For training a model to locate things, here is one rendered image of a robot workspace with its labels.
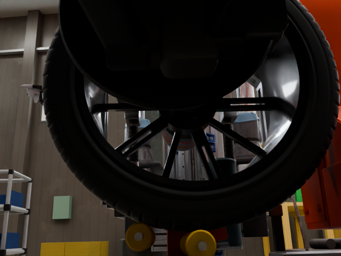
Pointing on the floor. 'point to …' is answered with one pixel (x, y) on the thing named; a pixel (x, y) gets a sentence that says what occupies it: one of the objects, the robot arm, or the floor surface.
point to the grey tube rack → (11, 196)
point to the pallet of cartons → (75, 249)
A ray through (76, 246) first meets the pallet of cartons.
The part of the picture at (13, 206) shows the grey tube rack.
